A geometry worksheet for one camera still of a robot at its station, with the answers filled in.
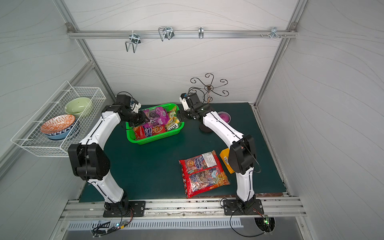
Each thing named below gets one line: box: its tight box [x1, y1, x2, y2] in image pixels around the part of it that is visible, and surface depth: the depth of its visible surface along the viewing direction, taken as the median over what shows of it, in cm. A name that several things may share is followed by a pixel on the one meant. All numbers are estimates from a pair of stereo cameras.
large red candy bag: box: [179, 150, 230, 199], surface depth 84 cm
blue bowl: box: [44, 120, 78, 140], surface depth 58 cm
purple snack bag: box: [143, 106, 169, 128], surface depth 103 cm
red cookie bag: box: [134, 124, 166, 140], surface depth 101 cm
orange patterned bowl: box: [40, 114, 76, 134], surface depth 64 cm
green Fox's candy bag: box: [165, 106, 180, 131], surface depth 103 cm
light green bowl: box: [64, 97, 92, 118], surface depth 73 cm
